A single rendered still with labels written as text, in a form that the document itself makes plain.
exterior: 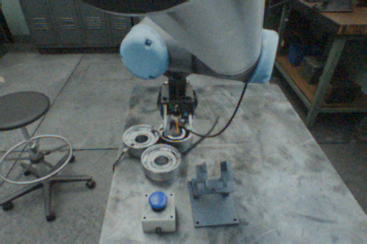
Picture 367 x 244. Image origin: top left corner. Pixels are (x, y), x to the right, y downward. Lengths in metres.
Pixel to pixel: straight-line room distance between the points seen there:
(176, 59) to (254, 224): 0.41
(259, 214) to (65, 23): 3.27
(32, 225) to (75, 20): 2.47
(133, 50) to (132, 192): 0.39
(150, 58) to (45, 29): 3.36
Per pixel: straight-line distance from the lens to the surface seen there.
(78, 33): 3.59
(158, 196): 0.57
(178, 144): 0.75
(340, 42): 2.02
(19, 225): 1.79
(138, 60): 0.39
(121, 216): 0.64
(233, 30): 0.17
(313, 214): 0.70
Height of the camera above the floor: 1.33
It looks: 38 degrees down
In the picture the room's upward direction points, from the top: straight up
